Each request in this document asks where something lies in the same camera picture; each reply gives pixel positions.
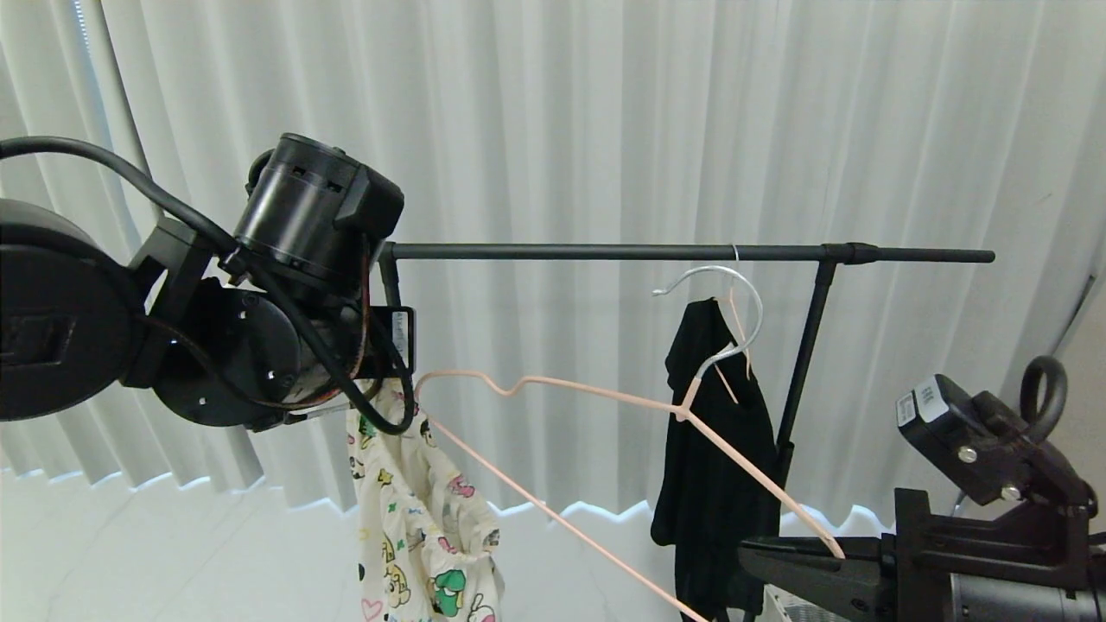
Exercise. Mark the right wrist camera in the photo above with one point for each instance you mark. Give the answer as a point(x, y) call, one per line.
point(968, 432)

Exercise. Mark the cream printed garment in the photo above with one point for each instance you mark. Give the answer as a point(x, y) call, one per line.
point(415, 518)

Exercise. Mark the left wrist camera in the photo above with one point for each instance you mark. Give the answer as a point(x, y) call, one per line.
point(376, 203)

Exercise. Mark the pink clothes hanger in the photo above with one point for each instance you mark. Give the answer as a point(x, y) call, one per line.
point(734, 320)
point(605, 395)

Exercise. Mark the white curtain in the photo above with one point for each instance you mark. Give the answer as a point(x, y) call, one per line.
point(648, 112)

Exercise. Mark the white laundry basket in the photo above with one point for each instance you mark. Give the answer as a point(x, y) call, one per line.
point(791, 605)

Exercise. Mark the black clothes rack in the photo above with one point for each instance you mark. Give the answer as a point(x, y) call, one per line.
point(605, 251)

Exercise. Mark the black garment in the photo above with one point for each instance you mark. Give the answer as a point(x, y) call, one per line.
point(708, 501)

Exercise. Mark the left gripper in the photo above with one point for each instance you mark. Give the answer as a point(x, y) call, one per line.
point(393, 341)

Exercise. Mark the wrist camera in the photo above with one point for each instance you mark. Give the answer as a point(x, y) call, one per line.
point(376, 203)
point(968, 432)

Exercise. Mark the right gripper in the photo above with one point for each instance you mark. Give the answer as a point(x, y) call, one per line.
point(916, 596)

